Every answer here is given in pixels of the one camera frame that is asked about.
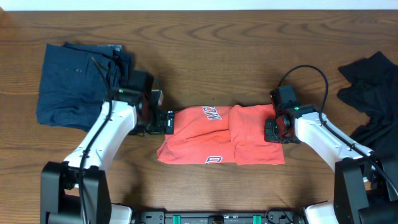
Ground red t-shirt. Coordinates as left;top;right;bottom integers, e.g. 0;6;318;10
157;105;285;166

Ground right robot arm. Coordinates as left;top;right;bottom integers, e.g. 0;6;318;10
264;105;397;223

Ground folded navy blue pants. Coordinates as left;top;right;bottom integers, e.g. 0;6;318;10
36;42;133;131

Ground black garment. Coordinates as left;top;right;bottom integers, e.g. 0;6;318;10
337;52;397;154

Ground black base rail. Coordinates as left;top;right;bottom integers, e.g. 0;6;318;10
130;208;308;224

